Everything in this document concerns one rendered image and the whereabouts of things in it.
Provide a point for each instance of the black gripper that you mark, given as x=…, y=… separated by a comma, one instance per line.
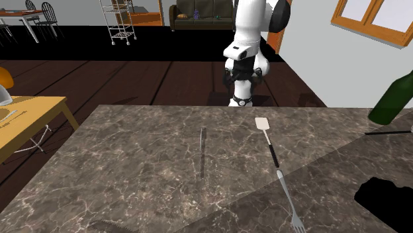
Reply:
x=243, y=69

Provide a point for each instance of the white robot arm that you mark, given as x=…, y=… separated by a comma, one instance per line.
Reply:
x=247, y=22

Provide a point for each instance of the dark olive sofa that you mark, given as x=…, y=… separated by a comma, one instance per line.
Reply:
x=203, y=9

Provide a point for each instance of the dark table knife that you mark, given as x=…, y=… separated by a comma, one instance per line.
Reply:
x=203, y=151

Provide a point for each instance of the orange wooden door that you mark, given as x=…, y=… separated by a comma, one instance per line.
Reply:
x=146, y=17

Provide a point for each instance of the silver fork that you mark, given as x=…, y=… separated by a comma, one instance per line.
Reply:
x=287, y=193

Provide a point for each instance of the wooden framed window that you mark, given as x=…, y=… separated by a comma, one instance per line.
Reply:
x=371, y=24

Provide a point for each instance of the green glass bottle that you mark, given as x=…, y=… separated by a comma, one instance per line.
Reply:
x=390, y=100

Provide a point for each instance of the thin black rod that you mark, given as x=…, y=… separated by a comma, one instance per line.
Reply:
x=387, y=132

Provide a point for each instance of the yellow wooden side table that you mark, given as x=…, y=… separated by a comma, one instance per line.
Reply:
x=35, y=113

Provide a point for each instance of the red-topped dining table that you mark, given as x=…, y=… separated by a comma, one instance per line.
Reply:
x=22, y=13

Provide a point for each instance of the orange wooden door frame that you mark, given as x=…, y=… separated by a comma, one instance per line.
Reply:
x=274, y=40

